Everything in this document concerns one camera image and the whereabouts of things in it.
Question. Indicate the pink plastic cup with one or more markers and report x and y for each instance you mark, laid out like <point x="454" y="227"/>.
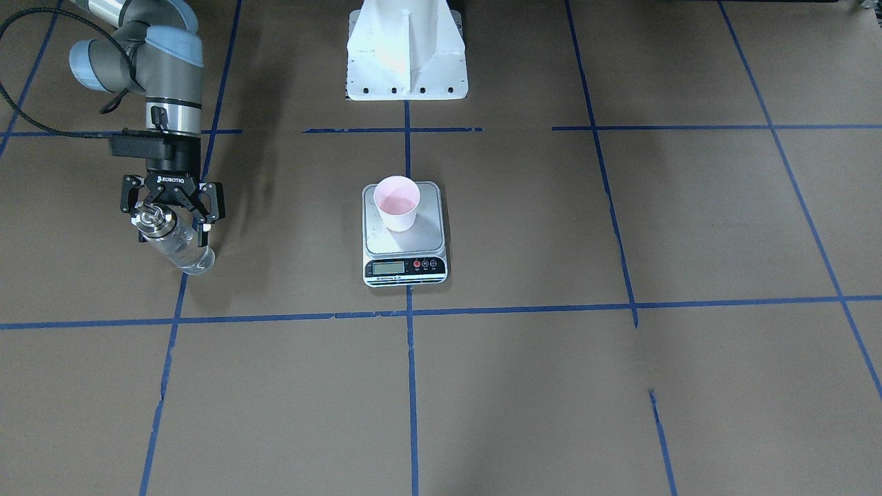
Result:
<point x="397" y="198"/>

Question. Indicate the silver digital kitchen scale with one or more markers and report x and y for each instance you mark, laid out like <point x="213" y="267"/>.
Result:
<point x="416" y="256"/>

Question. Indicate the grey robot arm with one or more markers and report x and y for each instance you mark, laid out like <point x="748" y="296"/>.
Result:
<point x="155" y="51"/>

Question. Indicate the clear glass sauce bottle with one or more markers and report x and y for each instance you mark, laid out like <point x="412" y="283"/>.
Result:
<point x="161" y="228"/>

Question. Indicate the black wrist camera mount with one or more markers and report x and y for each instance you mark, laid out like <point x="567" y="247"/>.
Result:
<point x="141" y="145"/>

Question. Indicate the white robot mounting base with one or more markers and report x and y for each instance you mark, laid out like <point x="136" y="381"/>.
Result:
<point x="406" y="51"/>

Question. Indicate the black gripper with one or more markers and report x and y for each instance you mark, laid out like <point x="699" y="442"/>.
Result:
<point x="173" y="174"/>

